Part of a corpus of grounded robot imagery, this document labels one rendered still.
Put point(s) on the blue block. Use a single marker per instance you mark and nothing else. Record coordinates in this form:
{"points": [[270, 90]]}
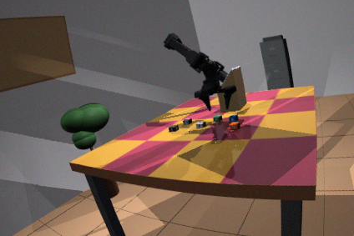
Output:
{"points": [[233, 118]]}

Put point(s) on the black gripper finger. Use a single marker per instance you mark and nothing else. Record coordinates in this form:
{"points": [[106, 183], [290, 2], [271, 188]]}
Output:
{"points": [[227, 100], [206, 100]]}

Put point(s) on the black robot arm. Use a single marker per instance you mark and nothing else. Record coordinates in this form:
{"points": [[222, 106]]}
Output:
{"points": [[198, 61]]}

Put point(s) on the green block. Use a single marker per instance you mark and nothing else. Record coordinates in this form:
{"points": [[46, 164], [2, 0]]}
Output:
{"points": [[217, 118]]}

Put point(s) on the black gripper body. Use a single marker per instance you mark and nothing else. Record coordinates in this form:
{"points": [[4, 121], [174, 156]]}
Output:
{"points": [[226, 90]]}

